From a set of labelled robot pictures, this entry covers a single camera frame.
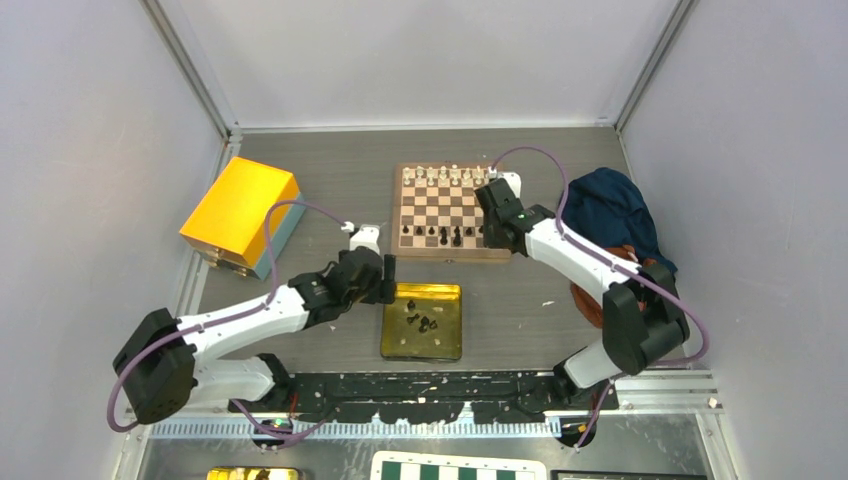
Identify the dark blue cloth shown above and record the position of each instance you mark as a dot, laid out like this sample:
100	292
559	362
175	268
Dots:
608	209

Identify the green white chess mat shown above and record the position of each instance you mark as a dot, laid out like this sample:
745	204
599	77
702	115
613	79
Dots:
399	465

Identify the orange yellow box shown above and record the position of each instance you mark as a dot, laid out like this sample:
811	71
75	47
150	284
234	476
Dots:
227	226

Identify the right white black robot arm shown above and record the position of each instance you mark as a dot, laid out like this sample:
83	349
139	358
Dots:
642	317

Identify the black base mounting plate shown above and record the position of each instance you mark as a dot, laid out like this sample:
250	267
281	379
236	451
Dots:
510	397

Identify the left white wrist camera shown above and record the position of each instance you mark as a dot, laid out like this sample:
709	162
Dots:
362	236

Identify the gold metal tray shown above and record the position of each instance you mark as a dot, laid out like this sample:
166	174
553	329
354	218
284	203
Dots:
400	338

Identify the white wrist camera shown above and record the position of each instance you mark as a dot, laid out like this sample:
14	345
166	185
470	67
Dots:
362	236
512	179

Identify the wooden chess board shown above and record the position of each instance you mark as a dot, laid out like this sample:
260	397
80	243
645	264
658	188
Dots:
440	206

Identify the rust orange cloth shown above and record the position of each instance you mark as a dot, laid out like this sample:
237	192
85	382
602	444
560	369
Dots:
586	304

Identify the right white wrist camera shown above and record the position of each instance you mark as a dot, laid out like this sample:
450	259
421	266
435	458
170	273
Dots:
512	179

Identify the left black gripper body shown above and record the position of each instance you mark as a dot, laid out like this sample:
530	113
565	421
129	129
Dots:
372	295

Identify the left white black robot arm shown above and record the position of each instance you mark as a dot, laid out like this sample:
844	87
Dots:
168	363

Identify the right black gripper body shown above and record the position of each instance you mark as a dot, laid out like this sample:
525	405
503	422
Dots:
489	236

